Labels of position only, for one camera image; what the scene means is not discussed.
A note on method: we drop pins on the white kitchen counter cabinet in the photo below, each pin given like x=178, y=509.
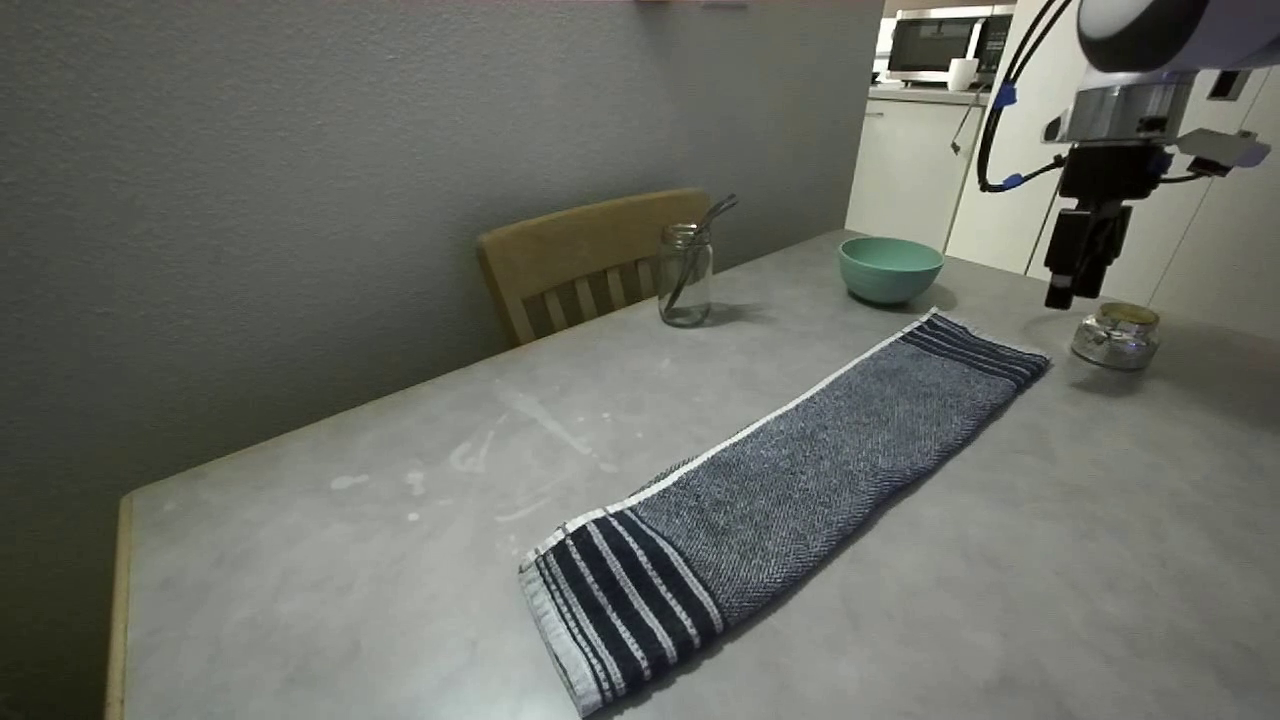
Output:
x=904, y=165

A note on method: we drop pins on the wooden chair with solid backrest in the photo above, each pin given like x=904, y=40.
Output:
x=587, y=255

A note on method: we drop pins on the microwave oven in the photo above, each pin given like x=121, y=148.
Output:
x=940, y=40

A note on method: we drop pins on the tall glass mason jar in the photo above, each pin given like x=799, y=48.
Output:
x=684, y=283

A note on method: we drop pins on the grey towel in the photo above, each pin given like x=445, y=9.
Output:
x=803, y=464

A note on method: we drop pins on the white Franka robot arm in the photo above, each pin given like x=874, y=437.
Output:
x=1144, y=35

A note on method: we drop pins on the small glass jar with lid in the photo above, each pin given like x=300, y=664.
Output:
x=1114, y=340

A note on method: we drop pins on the metal drinking straw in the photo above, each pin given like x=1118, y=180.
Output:
x=713, y=222

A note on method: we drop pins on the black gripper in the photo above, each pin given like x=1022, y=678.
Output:
x=1114, y=174

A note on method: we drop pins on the white cup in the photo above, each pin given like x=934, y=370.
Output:
x=960, y=75

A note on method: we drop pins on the mint green bowl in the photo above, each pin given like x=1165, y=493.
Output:
x=884, y=270

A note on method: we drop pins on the grey wrist camera bar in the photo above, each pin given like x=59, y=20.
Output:
x=1227, y=148

